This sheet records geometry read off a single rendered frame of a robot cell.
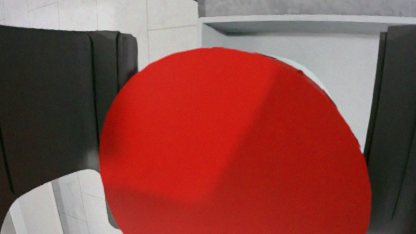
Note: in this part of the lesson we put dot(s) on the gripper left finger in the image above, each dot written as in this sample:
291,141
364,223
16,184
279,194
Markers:
56,87

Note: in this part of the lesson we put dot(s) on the light grey tray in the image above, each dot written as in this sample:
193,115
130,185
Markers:
341,50

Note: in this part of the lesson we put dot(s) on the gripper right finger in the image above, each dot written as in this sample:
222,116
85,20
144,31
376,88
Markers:
390,144

